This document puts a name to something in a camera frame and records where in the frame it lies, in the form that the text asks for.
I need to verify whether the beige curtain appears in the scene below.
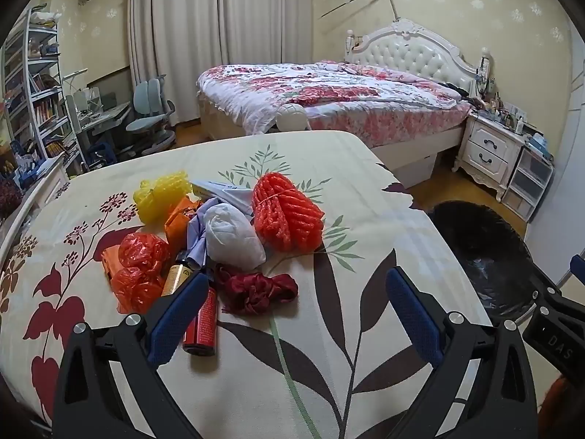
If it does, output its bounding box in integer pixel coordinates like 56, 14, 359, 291
219, 0, 316, 99
125, 0, 224, 128

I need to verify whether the pink floral quilt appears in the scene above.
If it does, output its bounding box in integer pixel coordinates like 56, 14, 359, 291
197, 60, 471, 147

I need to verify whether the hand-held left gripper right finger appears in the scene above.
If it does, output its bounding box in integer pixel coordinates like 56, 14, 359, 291
385, 266, 539, 439

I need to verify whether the orange snack wrapper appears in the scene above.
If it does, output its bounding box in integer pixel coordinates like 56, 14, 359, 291
165, 196, 204, 257

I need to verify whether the cluster of small nightstand items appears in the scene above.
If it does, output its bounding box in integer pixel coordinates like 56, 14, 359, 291
471, 91, 531, 131

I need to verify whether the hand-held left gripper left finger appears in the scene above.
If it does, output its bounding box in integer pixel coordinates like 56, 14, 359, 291
54, 271, 211, 439

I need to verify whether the white volleyball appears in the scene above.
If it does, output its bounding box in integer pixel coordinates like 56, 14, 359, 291
276, 103, 308, 134

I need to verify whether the blue box on drawers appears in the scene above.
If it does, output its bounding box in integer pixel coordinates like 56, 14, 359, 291
525, 135, 556, 161

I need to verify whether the white box under bed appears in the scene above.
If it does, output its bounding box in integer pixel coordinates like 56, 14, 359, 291
397, 151, 439, 188

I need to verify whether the lavender plastic strip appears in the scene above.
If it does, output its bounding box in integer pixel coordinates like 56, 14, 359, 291
180, 199, 220, 275

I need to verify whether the white desk lamp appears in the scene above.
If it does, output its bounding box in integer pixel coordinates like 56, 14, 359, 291
64, 66, 88, 98

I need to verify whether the black lined bin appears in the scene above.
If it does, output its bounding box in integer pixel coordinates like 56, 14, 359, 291
427, 200, 540, 323

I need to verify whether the red plastic bag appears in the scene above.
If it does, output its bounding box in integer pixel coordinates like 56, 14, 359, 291
118, 232, 172, 279
101, 246, 167, 314

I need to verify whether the plastic drawer unit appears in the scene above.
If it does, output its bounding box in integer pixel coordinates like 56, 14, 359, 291
500, 144, 555, 222

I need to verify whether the white and blue packet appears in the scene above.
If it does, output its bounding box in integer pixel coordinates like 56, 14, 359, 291
191, 179, 254, 215

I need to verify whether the brown bottle with gold label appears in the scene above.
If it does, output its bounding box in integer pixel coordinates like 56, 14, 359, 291
161, 260, 195, 298

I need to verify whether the white wardrobe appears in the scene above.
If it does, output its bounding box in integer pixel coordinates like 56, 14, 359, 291
525, 101, 585, 284

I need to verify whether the person's right forearm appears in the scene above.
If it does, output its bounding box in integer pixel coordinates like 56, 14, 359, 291
543, 374, 585, 439

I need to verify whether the floral leaf tablecloth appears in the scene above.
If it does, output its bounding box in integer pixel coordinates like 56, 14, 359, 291
0, 130, 494, 439

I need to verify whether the white bag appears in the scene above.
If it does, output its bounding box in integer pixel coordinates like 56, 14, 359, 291
203, 202, 267, 270

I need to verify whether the dark red fuzzy object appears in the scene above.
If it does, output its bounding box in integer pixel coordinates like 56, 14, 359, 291
0, 177, 23, 220

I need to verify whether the red spray can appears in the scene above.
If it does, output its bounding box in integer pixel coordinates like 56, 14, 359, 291
183, 286, 218, 356

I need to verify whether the orange-red foam net bundle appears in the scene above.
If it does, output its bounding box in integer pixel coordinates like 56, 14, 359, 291
252, 171, 324, 253

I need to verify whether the grey-blue desk chair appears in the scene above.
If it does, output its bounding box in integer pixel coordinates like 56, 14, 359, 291
125, 78, 178, 156

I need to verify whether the white low cabinet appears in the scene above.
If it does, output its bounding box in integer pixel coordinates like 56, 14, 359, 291
18, 155, 71, 220

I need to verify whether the grey study desk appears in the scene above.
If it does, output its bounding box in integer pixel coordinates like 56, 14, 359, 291
68, 101, 133, 165

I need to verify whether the white bookshelf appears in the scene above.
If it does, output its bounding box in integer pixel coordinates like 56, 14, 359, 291
2, 7, 85, 179

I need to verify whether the white nightstand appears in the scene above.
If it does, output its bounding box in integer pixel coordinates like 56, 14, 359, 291
454, 112, 526, 201

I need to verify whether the yellow foam net bundle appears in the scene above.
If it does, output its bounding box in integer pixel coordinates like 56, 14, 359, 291
133, 169, 193, 226

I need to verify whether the white bed with tufted headboard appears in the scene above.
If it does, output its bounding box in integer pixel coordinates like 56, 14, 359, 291
196, 18, 494, 179

